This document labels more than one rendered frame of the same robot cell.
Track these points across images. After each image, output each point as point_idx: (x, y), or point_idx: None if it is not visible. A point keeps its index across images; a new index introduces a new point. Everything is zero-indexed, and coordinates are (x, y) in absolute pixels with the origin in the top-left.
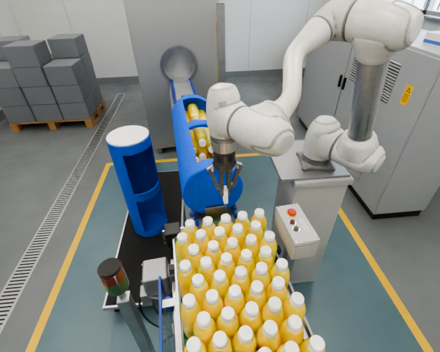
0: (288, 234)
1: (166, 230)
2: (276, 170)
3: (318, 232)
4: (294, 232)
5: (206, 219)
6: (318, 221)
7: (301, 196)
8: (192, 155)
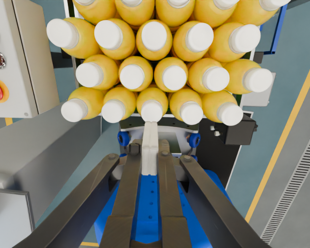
0: (14, 30)
1: (250, 131)
2: (30, 216)
3: (31, 124)
4: None
5: (195, 115)
6: (18, 133)
7: (14, 163)
8: None
